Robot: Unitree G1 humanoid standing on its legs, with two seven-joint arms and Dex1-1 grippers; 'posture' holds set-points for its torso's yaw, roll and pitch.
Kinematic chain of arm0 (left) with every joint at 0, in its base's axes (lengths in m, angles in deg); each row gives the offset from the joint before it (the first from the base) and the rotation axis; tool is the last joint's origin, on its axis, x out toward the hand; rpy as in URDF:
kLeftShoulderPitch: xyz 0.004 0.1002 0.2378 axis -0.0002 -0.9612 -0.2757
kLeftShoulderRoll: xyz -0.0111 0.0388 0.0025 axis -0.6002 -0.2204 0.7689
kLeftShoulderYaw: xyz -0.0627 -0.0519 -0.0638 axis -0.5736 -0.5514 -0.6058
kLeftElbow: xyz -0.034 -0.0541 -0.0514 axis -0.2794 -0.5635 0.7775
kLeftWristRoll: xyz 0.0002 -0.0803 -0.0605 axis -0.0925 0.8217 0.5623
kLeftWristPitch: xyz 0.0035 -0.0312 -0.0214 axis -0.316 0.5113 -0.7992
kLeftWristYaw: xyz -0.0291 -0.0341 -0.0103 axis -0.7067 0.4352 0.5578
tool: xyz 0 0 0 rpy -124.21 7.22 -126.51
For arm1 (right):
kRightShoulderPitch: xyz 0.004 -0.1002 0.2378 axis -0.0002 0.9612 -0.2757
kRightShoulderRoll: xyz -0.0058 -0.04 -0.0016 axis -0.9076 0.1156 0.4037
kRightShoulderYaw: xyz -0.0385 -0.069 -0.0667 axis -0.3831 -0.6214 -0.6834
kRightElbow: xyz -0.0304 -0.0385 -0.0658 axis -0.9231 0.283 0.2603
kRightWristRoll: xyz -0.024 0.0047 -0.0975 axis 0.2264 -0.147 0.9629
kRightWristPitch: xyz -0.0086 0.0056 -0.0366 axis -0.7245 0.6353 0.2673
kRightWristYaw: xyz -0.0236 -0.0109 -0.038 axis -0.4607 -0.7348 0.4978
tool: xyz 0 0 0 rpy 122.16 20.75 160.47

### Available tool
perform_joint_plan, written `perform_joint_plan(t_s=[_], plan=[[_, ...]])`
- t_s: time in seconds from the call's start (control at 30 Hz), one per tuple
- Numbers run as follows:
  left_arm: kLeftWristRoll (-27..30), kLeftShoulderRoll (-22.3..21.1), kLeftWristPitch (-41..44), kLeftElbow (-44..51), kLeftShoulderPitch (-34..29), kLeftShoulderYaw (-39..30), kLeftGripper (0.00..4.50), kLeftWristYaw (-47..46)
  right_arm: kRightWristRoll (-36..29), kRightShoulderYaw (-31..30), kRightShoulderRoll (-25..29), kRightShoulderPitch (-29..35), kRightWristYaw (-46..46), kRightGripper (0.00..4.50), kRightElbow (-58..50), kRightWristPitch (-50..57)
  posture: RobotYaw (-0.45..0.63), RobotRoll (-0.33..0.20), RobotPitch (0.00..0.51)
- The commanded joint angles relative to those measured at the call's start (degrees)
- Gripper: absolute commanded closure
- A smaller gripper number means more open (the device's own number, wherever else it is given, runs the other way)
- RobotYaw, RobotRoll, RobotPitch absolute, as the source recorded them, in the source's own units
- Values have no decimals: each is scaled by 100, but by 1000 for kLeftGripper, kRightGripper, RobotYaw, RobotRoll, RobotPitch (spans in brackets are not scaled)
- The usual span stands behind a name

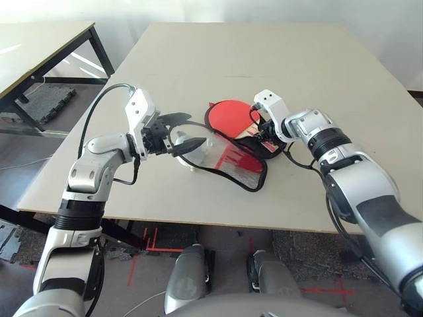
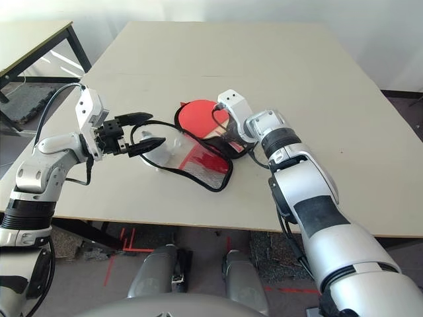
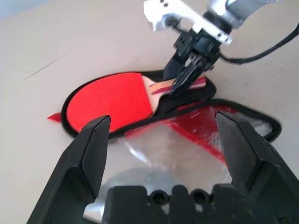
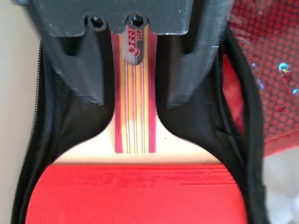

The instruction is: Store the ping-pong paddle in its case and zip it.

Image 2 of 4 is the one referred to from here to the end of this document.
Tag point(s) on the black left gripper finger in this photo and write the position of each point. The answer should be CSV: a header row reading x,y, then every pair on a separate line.
x,y
135,118
148,145

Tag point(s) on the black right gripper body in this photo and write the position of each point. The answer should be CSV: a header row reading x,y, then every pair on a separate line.
x,y
237,135

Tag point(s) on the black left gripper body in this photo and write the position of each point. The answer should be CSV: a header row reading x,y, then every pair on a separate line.
x,y
112,135

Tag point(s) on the red ping-pong paddle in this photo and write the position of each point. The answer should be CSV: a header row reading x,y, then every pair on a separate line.
x,y
198,115

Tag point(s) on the black red paddle case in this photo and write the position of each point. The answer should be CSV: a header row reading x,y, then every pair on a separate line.
x,y
205,171

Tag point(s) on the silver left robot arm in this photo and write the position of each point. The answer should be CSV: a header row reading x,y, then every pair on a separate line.
x,y
33,171

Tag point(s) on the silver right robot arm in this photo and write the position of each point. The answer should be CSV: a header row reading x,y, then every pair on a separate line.
x,y
314,198

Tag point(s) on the black foam floor mat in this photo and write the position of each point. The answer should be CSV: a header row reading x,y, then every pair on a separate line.
x,y
26,105

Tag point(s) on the black table base beam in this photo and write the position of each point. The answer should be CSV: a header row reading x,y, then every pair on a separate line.
x,y
82,231

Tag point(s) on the red floor tape strip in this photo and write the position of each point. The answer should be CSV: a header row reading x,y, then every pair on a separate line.
x,y
228,243

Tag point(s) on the grey speckled floor mat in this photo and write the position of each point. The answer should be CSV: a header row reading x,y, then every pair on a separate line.
x,y
72,247

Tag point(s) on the black left robot foot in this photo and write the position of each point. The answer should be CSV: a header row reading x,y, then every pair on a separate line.
x,y
181,264

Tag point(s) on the dark speckled floor mat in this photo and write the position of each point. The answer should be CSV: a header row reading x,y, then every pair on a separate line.
x,y
277,257

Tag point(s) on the grey left robot leg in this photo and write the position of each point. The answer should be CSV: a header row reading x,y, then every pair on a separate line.
x,y
148,274

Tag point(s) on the grey robot leg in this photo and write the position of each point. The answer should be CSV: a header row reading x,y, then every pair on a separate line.
x,y
244,280
148,274

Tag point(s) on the grey right robot leg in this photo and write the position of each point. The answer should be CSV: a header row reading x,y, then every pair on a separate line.
x,y
244,280

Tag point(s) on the grey robot torso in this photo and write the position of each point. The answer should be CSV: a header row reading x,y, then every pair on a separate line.
x,y
165,307

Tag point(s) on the grey box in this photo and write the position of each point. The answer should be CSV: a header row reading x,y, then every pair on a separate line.
x,y
314,312

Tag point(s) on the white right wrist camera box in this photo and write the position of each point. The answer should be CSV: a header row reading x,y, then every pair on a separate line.
x,y
236,105

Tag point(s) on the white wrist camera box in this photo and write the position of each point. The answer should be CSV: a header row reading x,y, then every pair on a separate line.
x,y
236,105
87,109

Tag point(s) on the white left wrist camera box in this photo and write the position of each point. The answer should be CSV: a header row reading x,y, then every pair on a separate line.
x,y
87,109

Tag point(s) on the side table with black frame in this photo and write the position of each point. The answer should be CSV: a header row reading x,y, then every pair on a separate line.
x,y
79,49

